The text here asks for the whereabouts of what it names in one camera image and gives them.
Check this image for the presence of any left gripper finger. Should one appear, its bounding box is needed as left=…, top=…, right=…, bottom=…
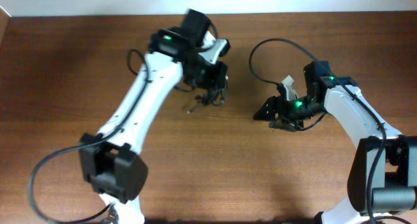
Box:
left=187, top=79, right=204, bottom=90
left=216, top=62, right=228, bottom=89

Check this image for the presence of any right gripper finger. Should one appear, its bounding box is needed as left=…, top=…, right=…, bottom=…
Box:
left=253, top=96, right=278, bottom=121
left=268, top=121, right=297, bottom=132

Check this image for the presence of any black usb cable bundle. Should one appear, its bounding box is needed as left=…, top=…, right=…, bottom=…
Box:
left=187, top=79, right=229, bottom=114

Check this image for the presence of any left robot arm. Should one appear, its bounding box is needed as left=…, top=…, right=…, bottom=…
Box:
left=79, top=9, right=230, bottom=223

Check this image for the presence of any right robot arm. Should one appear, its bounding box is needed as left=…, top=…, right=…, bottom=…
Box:
left=253, top=61, right=416, bottom=223

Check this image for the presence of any right camera black cable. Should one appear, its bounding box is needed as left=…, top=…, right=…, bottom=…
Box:
left=248, top=38, right=417, bottom=224

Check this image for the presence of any camera black cable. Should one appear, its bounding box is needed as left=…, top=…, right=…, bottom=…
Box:
left=248, top=38, right=417, bottom=224
left=27, top=21, right=219, bottom=224

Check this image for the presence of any left camera black cable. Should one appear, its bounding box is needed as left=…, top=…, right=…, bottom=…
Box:
left=27, top=21, right=219, bottom=224

